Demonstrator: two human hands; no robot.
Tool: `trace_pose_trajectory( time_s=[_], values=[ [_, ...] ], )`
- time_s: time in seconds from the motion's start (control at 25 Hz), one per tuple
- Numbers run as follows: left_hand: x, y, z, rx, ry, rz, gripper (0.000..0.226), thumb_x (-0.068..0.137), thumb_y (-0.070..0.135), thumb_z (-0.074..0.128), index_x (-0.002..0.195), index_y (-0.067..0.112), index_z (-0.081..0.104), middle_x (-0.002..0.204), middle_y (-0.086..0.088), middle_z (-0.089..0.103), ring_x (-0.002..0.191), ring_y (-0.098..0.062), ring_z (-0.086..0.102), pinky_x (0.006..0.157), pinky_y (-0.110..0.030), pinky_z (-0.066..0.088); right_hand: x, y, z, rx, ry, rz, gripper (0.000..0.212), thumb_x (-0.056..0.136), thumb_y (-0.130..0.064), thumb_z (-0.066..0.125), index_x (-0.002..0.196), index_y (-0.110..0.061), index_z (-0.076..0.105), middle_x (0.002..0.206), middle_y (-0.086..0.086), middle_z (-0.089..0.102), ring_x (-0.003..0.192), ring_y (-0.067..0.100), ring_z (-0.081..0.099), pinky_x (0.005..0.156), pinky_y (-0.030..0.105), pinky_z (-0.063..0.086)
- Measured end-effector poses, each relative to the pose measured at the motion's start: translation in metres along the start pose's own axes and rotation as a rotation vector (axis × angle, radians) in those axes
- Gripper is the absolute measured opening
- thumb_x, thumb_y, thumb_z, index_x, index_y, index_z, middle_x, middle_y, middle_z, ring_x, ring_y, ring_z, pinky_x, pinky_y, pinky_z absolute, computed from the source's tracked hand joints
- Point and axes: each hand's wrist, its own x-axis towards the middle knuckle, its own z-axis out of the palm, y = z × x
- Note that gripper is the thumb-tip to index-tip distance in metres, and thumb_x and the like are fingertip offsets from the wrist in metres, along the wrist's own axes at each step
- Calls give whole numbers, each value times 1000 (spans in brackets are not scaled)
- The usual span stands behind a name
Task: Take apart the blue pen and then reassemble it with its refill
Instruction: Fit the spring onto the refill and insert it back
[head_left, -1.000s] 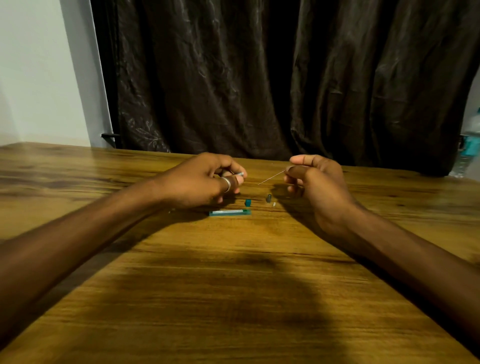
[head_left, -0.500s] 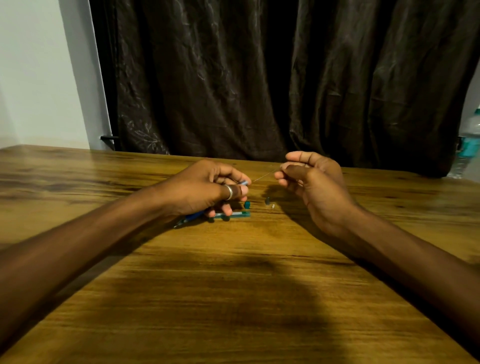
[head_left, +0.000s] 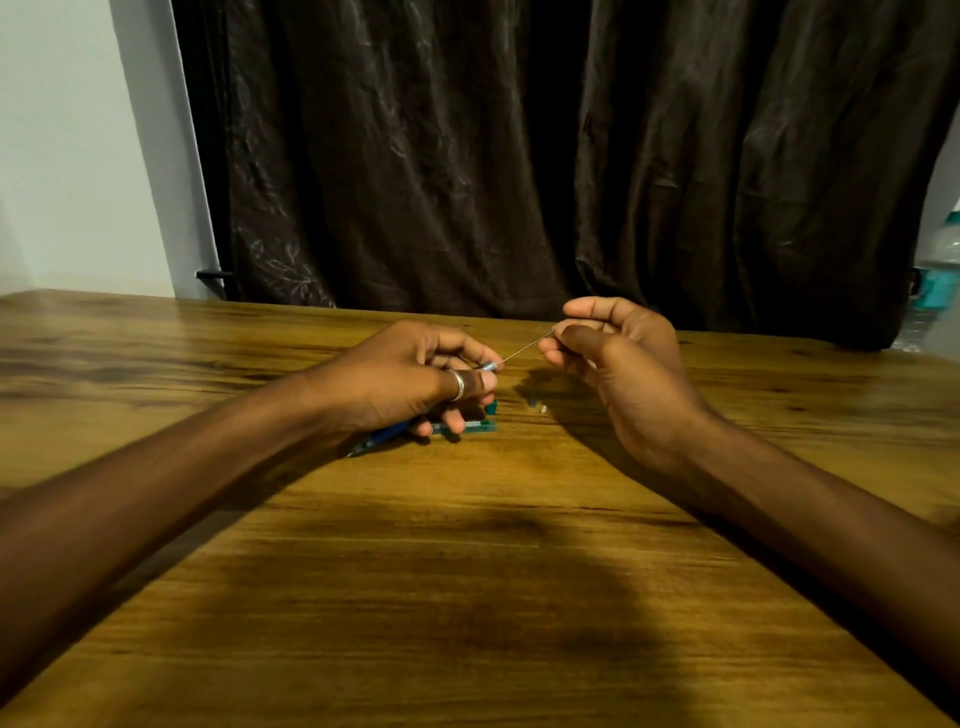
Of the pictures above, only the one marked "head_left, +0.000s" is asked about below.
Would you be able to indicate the blue mechanical pencil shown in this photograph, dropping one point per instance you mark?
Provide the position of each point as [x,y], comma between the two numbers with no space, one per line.
[386,435]

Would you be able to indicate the person's left hand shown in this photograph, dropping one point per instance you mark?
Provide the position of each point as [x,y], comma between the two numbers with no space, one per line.
[390,375]

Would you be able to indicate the clear plastic water bottle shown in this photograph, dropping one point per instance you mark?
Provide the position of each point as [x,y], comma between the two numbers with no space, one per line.
[934,285]

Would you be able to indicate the small clear cap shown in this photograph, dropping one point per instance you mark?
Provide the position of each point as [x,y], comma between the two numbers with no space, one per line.
[535,405]

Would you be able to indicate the person's left forearm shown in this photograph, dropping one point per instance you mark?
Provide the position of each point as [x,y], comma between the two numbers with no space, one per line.
[150,510]

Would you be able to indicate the person's right hand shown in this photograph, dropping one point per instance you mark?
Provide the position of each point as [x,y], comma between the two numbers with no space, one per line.
[645,375]

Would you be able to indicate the thin pencil lead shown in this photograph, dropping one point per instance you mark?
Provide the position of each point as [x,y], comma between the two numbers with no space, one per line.
[525,349]

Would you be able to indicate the dark brown curtain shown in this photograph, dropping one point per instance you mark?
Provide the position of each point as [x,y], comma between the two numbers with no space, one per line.
[525,150]

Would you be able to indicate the person's right forearm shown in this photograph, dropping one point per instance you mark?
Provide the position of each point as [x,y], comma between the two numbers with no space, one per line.
[825,525]

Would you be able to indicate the teal lead case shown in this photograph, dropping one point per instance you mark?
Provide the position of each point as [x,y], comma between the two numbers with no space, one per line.
[476,426]

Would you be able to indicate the person's right thumb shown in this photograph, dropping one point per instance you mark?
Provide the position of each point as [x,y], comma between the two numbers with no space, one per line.
[589,341]

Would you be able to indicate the person's left thumb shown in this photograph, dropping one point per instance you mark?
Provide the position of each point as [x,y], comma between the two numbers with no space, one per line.
[469,384]

